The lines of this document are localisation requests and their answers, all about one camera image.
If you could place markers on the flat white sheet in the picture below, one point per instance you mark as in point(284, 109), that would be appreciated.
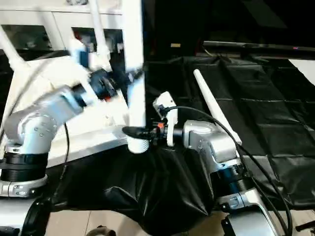
point(305, 70)

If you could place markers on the white plastic table top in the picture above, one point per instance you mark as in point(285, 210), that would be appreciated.
point(98, 118)

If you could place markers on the long black bar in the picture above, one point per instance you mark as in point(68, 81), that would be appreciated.
point(246, 45)

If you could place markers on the dark robot foot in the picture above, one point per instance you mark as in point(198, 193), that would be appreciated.
point(102, 231)

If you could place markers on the white glass-door cabinet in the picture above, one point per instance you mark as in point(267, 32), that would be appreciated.
point(29, 17)

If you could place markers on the white plastic table leg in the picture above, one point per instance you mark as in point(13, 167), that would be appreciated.
point(99, 32)
point(134, 37)
point(211, 98)
point(12, 51)

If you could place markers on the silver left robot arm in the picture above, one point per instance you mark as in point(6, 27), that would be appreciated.
point(37, 123)

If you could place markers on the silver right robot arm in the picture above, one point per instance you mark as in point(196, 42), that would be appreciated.
point(216, 147)

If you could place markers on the small yellow label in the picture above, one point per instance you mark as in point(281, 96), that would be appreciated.
point(175, 45)

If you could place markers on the black work mat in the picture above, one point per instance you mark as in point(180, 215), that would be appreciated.
point(246, 123)

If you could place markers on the patterned bowl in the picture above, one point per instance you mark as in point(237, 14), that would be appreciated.
point(76, 2)

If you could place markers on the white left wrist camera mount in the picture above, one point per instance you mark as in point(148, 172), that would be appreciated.
point(81, 64)

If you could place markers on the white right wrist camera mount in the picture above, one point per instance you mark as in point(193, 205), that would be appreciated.
point(169, 105)

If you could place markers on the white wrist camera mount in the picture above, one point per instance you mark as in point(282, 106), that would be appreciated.
point(81, 64)
point(169, 105)

